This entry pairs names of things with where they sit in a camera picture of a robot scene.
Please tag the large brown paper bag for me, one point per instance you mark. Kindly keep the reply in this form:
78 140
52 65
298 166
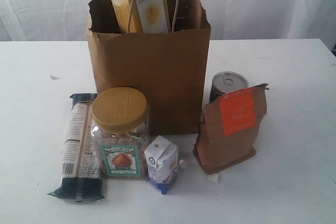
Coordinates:
168 68

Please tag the brown pouch with orange label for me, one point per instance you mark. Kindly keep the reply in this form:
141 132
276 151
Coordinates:
228 128

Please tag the nut jar with yellow lid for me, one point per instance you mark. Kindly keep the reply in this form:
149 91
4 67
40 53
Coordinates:
120 132

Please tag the white backdrop curtain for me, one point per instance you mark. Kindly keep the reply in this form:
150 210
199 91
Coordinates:
23 20

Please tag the white crumpled pellet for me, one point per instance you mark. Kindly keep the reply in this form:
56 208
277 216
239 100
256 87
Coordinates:
214 178
183 164

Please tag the dark can with pull-tab lid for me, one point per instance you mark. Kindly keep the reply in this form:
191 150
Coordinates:
225 82

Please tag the dark noodle packet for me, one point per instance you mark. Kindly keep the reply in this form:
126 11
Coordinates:
81 177

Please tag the white crumpled pellet right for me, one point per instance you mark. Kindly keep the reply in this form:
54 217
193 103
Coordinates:
214 178

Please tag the small blue white milk carton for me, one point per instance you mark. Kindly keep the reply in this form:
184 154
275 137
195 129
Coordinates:
162 161

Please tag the white crumpled pellet middle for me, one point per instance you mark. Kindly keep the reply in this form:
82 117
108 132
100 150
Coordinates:
183 164

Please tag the yellow millet bottle white cap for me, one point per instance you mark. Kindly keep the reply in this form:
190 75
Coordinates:
142 16

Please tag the white paper scrap on table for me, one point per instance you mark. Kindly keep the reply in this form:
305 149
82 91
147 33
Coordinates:
54 77

